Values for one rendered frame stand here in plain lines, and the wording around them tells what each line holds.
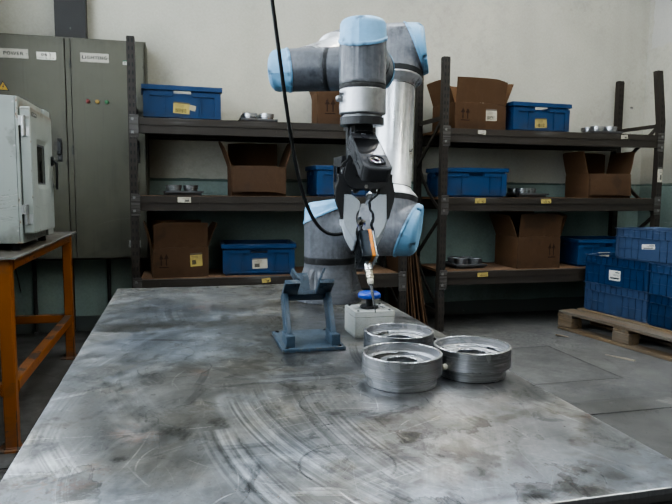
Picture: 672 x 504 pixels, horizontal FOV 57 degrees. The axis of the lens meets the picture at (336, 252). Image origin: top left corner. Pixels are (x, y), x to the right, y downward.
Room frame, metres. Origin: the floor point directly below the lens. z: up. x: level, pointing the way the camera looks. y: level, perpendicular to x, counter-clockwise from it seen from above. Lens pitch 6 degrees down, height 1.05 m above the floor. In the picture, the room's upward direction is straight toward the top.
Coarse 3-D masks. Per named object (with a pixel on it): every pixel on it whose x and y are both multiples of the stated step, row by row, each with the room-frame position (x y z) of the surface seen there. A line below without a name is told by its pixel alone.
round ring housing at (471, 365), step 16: (448, 336) 0.88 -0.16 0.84; (464, 336) 0.89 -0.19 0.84; (480, 336) 0.88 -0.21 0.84; (448, 352) 0.80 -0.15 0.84; (464, 352) 0.86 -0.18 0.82; (480, 352) 0.85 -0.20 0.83; (448, 368) 0.80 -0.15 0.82; (464, 368) 0.79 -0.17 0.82; (480, 368) 0.79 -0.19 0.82; (496, 368) 0.79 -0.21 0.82
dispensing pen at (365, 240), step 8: (360, 224) 1.01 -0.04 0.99; (360, 232) 0.98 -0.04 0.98; (368, 232) 0.99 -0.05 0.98; (360, 240) 0.98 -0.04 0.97; (368, 240) 0.98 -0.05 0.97; (360, 248) 0.97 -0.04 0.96; (368, 248) 0.97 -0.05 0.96; (360, 256) 0.96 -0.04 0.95; (368, 256) 0.96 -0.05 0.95; (360, 264) 0.98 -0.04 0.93; (368, 264) 0.97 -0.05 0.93; (368, 272) 0.96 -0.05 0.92; (368, 280) 0.96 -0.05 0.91
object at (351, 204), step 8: (344, 200) 0.98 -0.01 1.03; (352, 200) 0.99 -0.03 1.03; (344, 208) 0.98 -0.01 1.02; (352, 208) 0.99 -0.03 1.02; (344, 216) 0.99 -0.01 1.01; (352, 216) 0.99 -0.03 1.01; (344, 224) 0.99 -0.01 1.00; (352, 224) 0.99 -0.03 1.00; (344, 232) 0.99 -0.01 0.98; (352, 232) 0.99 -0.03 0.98; (352, 240) 0.99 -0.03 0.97; (352, 248) 1.00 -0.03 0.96
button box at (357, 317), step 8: (360, 304) 1.11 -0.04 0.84; (376, 304) 1.11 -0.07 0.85; (352, 312) 1.05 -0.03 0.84; (360, 312) 1.04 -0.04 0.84; (368, 312) 1.04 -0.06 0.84; (376, 312) 1.04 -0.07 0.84; (384, 312) 1.05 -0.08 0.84; (392, 312) 1.05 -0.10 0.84; (352, 320) 1.05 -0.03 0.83; (360, 320) 1.04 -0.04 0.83; (368, 320) 1.04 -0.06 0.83; (376, 320) 1.04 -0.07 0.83; (384, 320) 1.05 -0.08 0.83; (392, 320) 1.05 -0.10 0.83; (352, 328) 1.05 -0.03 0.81; (360, 328) 1.04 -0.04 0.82; (360, 336) 1.04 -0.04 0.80
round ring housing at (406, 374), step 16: (368, 352) 0.82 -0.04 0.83; (384, 352) 0.83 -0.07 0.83; (416, 352) 0.84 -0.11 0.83; (432, 352) 0.82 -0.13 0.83; (368, 368) 0.77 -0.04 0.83; (384, 368) 0.75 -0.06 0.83; (400, 368) 0.74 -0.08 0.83; (416, 368) 0.74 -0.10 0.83; (432, 368) 0.76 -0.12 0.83; (368, 384) 0.78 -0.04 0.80; (384, 384) 0.76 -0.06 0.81; (400, 384) 0.75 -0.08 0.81; (416, 384) 0.75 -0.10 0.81; (432, 384) 0.77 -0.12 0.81
